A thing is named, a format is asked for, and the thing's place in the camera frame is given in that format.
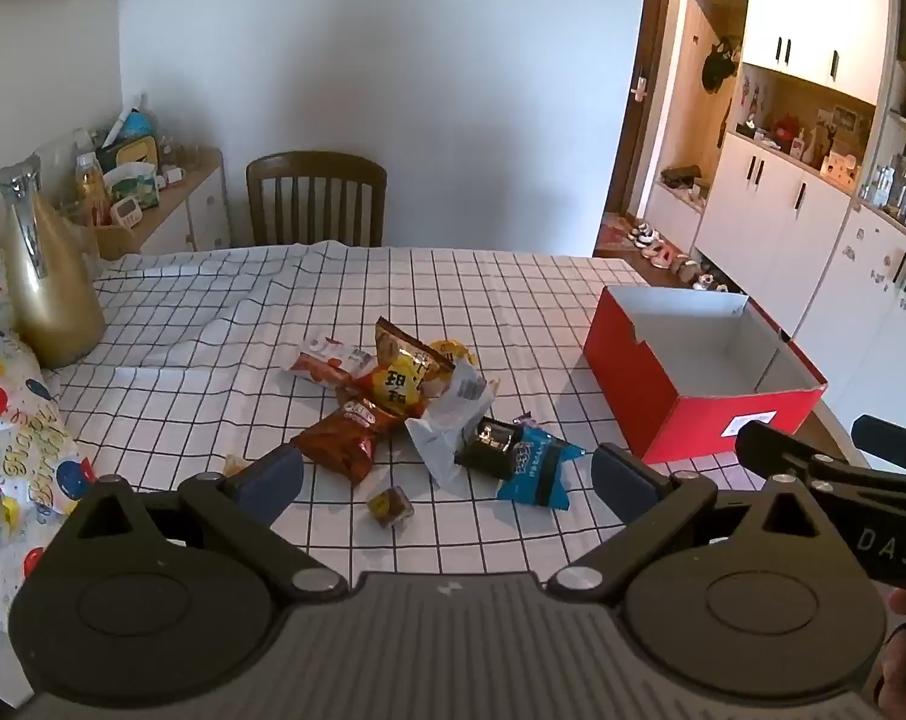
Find row of shoes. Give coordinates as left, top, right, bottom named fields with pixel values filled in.
left=625, top=220, right=731, bottom=293

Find white wooden sideboard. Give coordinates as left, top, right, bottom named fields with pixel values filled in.
left=91, top=146, right=230, bottom=259

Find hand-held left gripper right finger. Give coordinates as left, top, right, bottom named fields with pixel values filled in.
left=547, top=442, right=829, bottom=605

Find white wall cabinet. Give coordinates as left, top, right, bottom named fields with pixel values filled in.
left=646, top=0, right=906, bottom=385

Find wooden chair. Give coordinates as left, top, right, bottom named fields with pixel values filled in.
left=245, top=151, right=389, bottom=248

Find patterned door rug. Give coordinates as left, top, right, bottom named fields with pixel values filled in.
left=594, top=212, right=653, bottom=259

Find yellow round snack packet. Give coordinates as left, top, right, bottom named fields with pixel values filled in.
left=428, top=339, right=476, bottom=374

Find small black snack packet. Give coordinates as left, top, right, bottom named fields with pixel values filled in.
left=454, top=418, right=523, bottom=478

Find white foil snack packet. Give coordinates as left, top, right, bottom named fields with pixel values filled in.
left=406, top=358, right=500, bottom=486

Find orange yellow chip bag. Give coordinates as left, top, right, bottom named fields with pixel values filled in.
left=363, top=317, right=455, bottom=419

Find blue snack packet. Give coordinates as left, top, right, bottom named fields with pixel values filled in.
left=495, top=424, right=588, bottom=510

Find green tissue box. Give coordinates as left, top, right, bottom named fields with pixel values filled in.
left=95, top=133, right=161, bottom=211

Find orange juice bottle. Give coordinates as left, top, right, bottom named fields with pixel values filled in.
left=74, top=153, right=113, bottom=227

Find red cardboard box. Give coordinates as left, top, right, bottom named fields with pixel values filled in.
left=582, top=285, right=829, bottom=464

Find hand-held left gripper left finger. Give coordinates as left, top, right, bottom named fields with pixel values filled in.
left=70, top=444, right=349, bottom=604

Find checkered tablecloth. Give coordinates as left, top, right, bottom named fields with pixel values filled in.
left=44, top=240, right=870, bottom=595

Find small brown candy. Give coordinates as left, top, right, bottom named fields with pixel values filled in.
left=367, top=487, right=412, bottom=527

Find red white snack packet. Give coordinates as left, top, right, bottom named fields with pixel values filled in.
left=285, top=336, right=377, bottom=389

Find group of glass jars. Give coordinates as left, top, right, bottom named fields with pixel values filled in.
left=860, top=152, right=906, bottom=224

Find black hanging hat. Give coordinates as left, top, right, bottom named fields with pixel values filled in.
left=700, top=35, right=741, bottom=95

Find gold bottle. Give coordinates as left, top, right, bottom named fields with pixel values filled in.
left=0, top=156, right=108, bottom=370

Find brown cookie packet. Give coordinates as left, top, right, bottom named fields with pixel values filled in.
left=290, top=399, right=395, bottom=486

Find balloon print bag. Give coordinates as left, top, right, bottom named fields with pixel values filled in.
left=0, top=244, right=98, bottom=620

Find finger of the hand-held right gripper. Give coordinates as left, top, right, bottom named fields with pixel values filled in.
left=734, top=420, right=878, bottom=492
left=850, top=414, right=906, bottom=476

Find brown entrance door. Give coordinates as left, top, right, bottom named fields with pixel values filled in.
left=613, top=0, right=684, bottom=220

